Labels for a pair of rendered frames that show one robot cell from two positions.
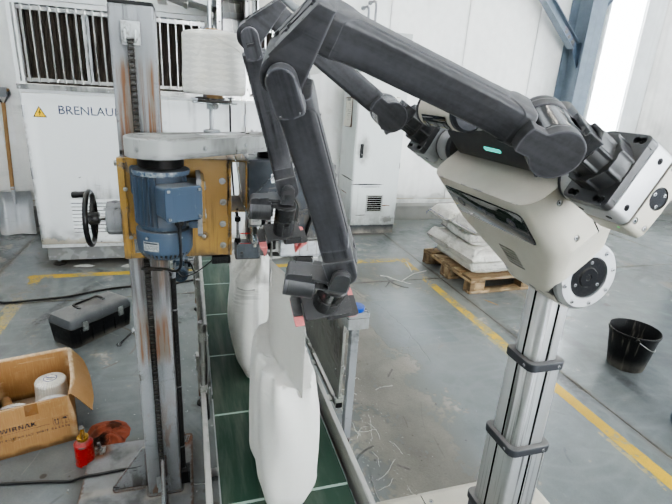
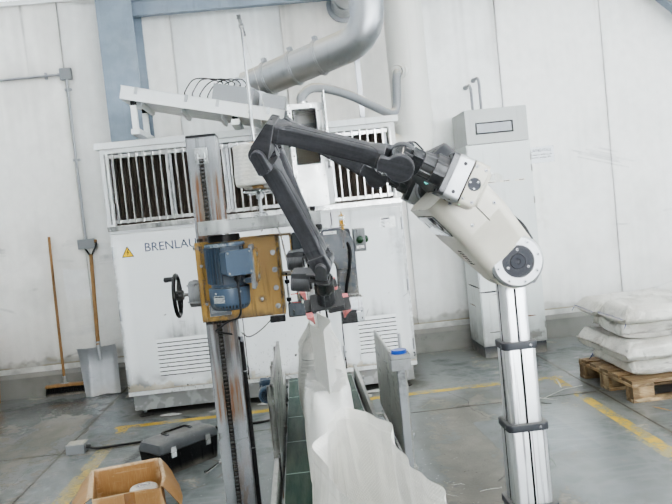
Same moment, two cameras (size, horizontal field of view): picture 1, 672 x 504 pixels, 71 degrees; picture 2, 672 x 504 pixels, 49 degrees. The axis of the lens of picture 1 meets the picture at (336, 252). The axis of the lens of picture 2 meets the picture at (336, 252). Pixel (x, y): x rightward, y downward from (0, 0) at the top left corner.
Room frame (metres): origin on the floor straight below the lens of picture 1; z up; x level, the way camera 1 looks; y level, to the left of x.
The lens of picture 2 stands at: (-1.27, -0.62, 1.40)
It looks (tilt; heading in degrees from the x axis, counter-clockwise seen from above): 3 degrees down; 15
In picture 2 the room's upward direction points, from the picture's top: 6 degrees counter-clockwise
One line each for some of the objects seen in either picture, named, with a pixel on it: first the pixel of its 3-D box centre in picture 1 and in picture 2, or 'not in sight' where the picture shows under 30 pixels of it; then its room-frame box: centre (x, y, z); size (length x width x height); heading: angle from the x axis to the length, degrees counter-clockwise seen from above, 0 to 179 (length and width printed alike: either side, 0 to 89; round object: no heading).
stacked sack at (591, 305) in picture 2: (468, 211); (626, 301); (4.34, -1.22, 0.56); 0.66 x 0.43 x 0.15; 105
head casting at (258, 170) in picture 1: (277, 189); (323, 259); (1.66, 0.22, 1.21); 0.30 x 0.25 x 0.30; 18
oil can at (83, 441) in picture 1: (82, 441); not in sight; (1.57, 1.00, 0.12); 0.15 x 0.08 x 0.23; 18
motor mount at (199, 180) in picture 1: (194, 197); (250, 265); (1.37, 0.43, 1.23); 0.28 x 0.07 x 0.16; 18
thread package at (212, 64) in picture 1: (214, 64); (255, 165); (1.34, 0.35, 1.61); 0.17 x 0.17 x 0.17
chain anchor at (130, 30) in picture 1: (130, 32); (200, 155); (1.42, 0.61, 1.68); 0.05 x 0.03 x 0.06; 108
